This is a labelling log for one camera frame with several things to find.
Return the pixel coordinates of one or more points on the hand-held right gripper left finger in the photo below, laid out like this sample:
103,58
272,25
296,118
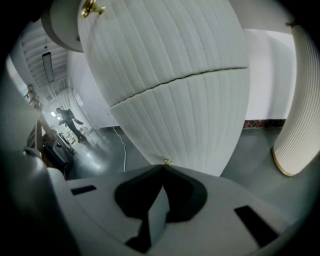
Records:
100,200

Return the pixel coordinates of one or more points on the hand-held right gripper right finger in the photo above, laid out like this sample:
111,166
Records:
220,200

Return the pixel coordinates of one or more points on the large white ribbed drawer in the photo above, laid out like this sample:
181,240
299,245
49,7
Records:
190,120

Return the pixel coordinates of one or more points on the white fluted cabinet drawers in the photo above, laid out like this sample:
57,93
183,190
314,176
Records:
295,100

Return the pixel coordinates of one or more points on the small yellow-green object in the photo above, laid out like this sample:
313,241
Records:
167,161

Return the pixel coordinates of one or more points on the olive-green round metal piece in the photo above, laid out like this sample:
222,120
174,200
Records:
87,10

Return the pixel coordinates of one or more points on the dark ceiling light panel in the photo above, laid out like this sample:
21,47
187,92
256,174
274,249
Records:
48,67

